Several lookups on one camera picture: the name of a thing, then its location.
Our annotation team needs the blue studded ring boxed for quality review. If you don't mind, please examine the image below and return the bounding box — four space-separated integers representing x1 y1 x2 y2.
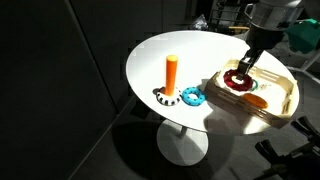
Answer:
180 86 207 107

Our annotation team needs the orange stacking peg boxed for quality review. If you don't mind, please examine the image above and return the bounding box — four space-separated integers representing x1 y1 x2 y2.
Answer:
164 54 179 97

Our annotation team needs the red studded ring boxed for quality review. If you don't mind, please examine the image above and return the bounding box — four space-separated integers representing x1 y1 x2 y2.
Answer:
222 68 255 92

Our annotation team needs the white table pedestal base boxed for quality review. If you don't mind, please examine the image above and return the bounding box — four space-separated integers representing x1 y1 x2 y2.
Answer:
156 119 210 167

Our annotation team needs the grey metal leg frame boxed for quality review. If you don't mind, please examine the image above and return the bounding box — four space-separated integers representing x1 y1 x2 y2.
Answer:
288 49 320 73

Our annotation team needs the black and white striped ring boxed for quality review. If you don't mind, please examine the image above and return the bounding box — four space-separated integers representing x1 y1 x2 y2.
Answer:
155 86 182 107

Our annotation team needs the teal green wrist attachment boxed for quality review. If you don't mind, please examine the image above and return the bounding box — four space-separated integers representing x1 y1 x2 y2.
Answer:
285 18 320 55

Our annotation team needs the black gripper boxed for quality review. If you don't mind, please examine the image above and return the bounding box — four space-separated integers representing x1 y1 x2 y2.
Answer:
235 26 285 82

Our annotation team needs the crumpled grey bag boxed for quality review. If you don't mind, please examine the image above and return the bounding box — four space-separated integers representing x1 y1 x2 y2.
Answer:
193 14 210 31

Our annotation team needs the orange yellow twisted ring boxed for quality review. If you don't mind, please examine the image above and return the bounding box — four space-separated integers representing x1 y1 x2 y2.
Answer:
241 92 269 110

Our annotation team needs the light wooden slotted box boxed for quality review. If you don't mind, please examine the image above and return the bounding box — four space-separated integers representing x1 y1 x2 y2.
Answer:
203 59 298 130

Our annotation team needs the black stand frame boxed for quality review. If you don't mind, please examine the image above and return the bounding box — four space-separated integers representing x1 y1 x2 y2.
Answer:
254 115 320 180

